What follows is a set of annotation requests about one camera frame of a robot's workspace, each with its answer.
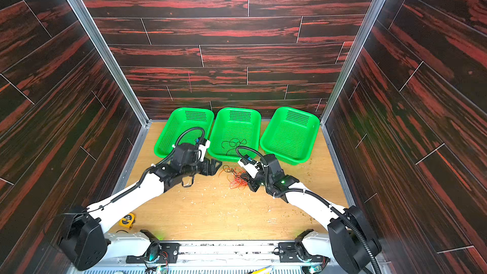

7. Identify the yellow tape measure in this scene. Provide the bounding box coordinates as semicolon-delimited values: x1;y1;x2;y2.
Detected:
119;213;136;229

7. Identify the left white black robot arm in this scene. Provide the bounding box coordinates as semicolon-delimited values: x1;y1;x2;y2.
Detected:
57;127;222;271

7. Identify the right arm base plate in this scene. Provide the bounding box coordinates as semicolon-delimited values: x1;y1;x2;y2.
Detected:
273;242;331;263

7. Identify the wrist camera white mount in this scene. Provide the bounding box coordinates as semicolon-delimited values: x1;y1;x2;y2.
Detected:
237;158;264;179
195;138;211;162

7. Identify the green plastic basket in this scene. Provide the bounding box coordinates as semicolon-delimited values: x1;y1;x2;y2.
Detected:
208;107;261;162
153;107;214;158
259;107;320;166

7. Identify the aluminium front rail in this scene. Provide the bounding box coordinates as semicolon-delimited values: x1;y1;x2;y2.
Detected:
83;241;346;273

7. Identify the left green plastic basket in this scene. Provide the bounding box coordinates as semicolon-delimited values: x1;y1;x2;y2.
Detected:
153;107;214;158

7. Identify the yellow pencil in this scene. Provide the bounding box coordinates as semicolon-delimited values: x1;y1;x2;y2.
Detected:
248;266;274;274

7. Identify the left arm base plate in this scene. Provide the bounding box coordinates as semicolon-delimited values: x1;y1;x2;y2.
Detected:
126;242;180;265

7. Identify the right green plastic basket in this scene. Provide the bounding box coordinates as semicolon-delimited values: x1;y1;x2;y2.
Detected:
259;107;320;166

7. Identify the middle green plastic basket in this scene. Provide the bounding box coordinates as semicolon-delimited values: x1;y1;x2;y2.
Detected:
208;107;261;162

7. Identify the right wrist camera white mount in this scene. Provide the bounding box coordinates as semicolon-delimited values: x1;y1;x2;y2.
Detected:
237;158;264;179

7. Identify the red cable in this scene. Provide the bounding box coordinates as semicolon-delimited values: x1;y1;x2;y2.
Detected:
222;165;250;190

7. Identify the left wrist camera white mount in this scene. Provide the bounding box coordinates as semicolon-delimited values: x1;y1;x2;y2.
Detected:
195;138;211;162

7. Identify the black thin cable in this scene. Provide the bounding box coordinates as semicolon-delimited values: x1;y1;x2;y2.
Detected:
221;138;248;157

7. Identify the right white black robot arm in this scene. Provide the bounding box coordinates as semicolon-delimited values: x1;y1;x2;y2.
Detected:
236;146;382;273

